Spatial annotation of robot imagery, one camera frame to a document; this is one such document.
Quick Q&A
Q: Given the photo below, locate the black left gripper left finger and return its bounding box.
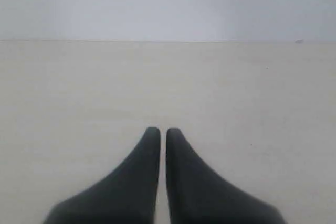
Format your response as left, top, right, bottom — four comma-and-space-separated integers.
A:
44, 127, 161, 223

